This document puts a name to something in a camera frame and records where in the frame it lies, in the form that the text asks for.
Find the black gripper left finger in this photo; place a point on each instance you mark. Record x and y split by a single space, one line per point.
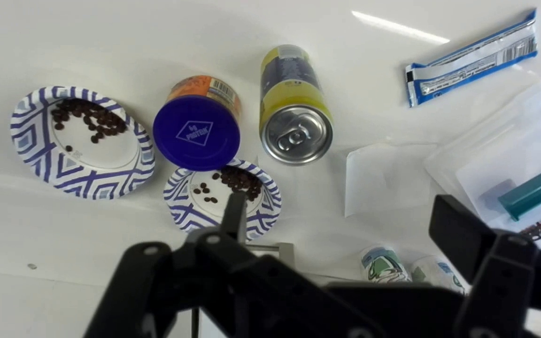
150 287

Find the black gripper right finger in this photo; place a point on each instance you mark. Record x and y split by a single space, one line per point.
501 274

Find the yellow soda can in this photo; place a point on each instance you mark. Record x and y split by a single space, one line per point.
295 105

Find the printed paper cup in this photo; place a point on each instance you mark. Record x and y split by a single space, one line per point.
436 272
383 265

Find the small blue patterned paper plate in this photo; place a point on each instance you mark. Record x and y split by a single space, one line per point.
188 209

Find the coffee bean pile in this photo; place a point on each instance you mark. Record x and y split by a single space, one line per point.
92 118
242 180

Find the clear plastic lid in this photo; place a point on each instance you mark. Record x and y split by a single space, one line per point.
385 180

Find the large blue patterned paper plate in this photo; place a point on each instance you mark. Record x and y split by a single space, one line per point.
51 160

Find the orange jar with blue lid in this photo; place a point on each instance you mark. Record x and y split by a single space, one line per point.
195 128

